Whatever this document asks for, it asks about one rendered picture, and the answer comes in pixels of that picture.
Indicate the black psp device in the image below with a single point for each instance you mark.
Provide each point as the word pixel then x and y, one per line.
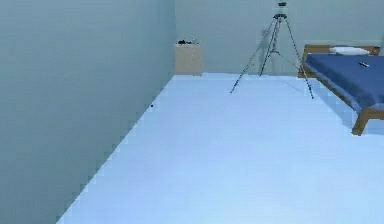
pixel 183 42

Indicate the beige bedside cabinet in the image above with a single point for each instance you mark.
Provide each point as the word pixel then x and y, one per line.
pixel 187 59

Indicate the small grey remote control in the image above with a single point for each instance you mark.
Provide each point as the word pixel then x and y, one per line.
pixel 364 64

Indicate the wooden bed with blue cover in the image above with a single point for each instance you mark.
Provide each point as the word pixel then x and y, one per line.
pixel 353 76

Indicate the white pillow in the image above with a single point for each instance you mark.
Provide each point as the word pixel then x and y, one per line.
pixel 349 50

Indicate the clear glass bottle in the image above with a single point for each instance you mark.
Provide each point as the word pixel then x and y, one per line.
pixel 195 39

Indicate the black tripod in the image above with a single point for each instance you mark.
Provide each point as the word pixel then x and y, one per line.
pixel 276 36

